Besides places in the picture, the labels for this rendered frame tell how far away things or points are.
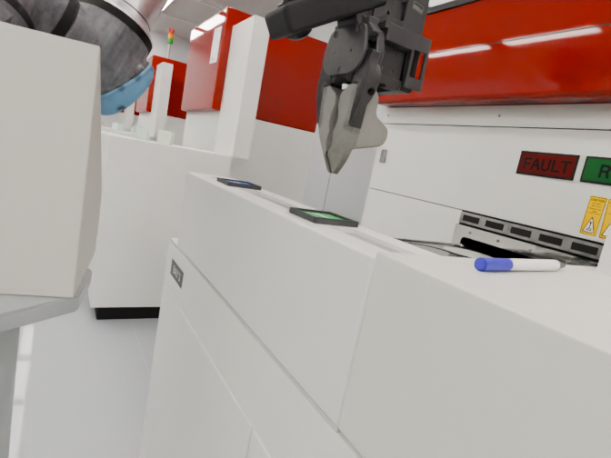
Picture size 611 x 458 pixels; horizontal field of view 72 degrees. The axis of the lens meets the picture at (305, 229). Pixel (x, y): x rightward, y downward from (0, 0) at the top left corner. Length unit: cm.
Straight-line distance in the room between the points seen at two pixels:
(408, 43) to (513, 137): 60
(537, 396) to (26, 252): 48
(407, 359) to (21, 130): 43
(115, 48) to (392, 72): 41
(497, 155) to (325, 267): 73
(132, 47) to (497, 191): 76
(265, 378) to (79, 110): 34
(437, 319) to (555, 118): 76
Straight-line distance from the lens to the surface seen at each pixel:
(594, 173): 93
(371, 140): 46
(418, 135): 121
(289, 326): 42
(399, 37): 46
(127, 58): 72
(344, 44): 46
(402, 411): 31
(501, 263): 35
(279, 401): 45
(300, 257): 40
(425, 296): 28
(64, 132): 52
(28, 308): 53
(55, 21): 68
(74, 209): 52
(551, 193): 96
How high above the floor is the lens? 102
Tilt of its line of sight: 9 degrees down
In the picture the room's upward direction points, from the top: 11 degrees clockwise
